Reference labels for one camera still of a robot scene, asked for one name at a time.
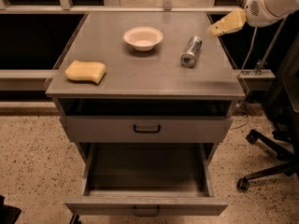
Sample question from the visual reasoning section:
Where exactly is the grey drawer cabinet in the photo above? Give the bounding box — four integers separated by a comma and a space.
45, 10, 247, 217

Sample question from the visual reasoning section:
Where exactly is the black office chair base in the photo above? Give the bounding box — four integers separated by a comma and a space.
236, 103, 299, 194

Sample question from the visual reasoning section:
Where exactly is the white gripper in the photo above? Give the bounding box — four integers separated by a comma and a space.
206, 0, 290, 36

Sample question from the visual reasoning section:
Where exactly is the closed upper drawer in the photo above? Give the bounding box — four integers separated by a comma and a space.
60, 116, 233, 143

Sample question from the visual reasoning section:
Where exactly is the black object bottom left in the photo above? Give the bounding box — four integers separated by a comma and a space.
0, 195, 21, 224

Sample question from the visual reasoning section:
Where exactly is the silver redbull can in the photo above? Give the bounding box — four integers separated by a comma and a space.
181, 36, 202, 68

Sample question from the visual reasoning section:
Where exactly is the open lower drawer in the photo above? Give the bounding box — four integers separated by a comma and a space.
65, 143, 228, 217

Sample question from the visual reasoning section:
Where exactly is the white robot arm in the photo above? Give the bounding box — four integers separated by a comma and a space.
206, 0, 299, 36

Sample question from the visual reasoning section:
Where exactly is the white power cable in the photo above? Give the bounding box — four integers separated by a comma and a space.
238, 26, 258, 77

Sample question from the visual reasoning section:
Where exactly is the white paper bowl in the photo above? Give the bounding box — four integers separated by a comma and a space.
123, 27, 164, 51

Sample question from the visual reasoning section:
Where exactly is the yellow sponge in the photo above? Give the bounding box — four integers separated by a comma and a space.
64, 60, 106, 84

